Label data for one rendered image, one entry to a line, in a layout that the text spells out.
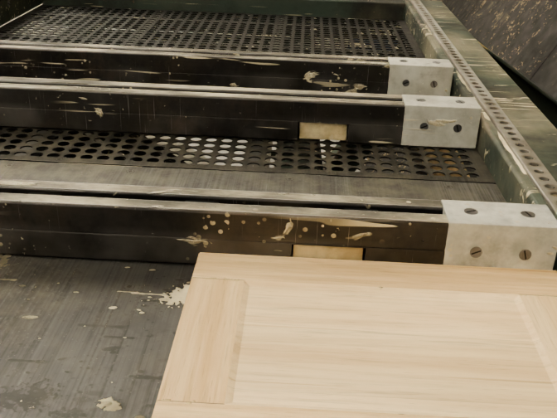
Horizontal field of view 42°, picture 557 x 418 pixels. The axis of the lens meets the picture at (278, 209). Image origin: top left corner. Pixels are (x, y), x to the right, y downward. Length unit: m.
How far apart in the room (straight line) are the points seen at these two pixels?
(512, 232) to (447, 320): 0.15
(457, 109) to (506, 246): 0.43
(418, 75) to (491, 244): 0.69
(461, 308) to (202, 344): 0.27
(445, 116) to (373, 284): 0.50
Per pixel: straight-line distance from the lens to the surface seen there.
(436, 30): 1.91
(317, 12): 2.28
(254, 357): 0.68
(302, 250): 0.84
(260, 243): 0.83
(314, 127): 1.23
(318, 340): 0.71
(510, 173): 1.08
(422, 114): 1.23
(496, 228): 0.84
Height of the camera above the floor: 1.37
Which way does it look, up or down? 13 degrees down
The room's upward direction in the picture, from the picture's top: 57 degrees counter-clockwise
